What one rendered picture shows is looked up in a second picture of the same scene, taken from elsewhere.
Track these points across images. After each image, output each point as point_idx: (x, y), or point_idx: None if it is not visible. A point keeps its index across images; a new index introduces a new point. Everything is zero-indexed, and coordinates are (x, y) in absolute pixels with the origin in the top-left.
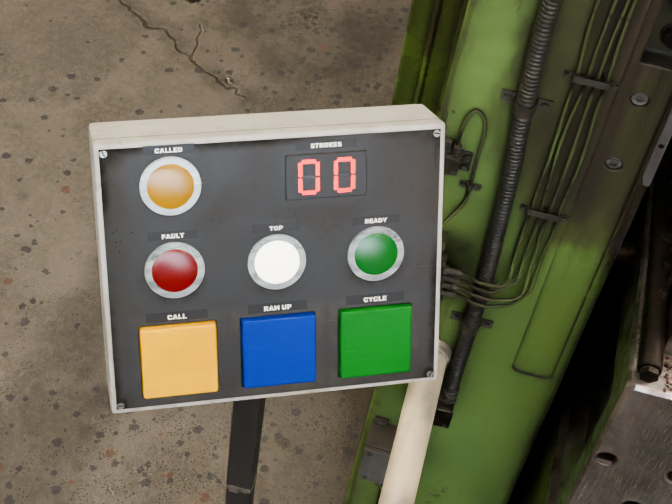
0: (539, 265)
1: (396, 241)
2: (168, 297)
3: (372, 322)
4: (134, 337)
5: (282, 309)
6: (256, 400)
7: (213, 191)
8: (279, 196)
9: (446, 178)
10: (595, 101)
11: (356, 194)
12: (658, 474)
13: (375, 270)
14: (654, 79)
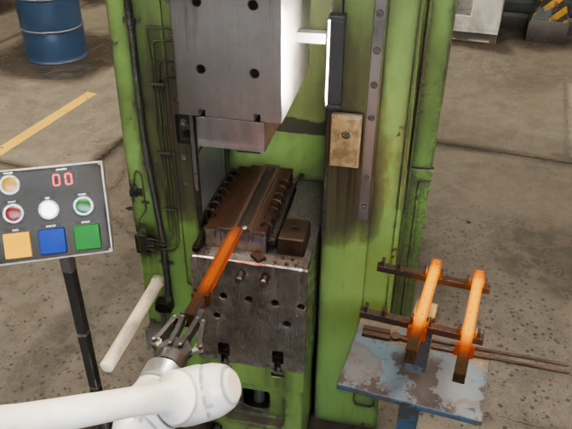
0: (178, 231)
1: (89, 201)
2: (12, 223)
3: (84, 229)
4: (1, 237)
5: (52, 226)
6: (72, 286)
7: (24, 185)
8: (47, 186)
9: (137, 201)
10: (169, 160)
11: (73, 185)
12: (216, 295)
13: (83, 211)
14: (184, 149)
